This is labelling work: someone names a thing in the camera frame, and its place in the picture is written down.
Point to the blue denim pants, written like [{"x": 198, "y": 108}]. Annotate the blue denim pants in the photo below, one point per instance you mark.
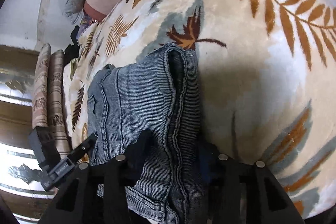
[{"x": 141, "y": 98}]

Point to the purple printed cloth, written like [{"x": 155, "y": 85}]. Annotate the purple printed cloth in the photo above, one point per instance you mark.
[{"x": 88, "y": 20}]

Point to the dark cloth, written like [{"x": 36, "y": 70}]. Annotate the dark cloth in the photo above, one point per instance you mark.
[{"x": 72, "y": 48}]

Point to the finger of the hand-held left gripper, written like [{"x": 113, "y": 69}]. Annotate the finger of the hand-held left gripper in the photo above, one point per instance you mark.
[
  {"x": 43, "y": 146},
  {"x": 85, "y": 146}
]

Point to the striped beige rolled mat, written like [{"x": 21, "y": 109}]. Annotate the striped beige rolled mat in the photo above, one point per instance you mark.
[
  {"x": 40, "y": 87},
  {"x": 55, "y": 98}
]

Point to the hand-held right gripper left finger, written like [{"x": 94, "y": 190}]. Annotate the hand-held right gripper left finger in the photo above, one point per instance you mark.
[{"x": 139, "y": 151}]

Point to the leaf-print fleece blanket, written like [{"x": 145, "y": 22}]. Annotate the leaf-print fleece blanket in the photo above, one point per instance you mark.
[{"x": 249, "y": 61}]

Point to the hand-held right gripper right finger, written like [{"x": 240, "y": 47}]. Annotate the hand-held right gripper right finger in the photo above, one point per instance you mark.
[{"x": 208, "y": 169}]

